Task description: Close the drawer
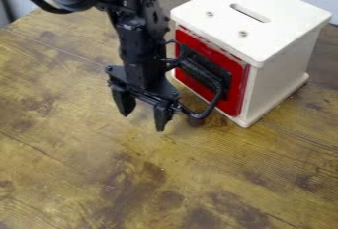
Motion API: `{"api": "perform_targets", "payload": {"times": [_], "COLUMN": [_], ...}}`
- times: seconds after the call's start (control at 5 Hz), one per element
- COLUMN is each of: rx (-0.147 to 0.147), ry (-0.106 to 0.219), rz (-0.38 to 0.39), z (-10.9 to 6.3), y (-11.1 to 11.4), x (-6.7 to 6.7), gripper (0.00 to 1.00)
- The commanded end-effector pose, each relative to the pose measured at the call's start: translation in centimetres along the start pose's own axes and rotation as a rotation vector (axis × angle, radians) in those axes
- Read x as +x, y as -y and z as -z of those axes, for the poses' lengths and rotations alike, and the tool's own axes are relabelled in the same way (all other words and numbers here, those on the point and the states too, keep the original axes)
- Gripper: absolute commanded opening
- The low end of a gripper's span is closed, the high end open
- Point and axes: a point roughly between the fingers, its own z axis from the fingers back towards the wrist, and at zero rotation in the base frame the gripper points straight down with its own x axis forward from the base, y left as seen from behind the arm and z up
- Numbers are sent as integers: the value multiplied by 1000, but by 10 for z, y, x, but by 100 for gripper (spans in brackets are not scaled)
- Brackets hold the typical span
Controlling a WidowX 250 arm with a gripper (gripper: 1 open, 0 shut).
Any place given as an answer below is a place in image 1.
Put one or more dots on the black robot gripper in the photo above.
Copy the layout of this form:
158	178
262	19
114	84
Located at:
139	79

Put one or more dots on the red drawer with black handle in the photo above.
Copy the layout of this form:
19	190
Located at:
210	71

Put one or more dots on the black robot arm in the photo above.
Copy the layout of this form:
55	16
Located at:
141	24

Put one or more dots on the white wooden drawer box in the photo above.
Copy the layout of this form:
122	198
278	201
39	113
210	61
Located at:
261	39

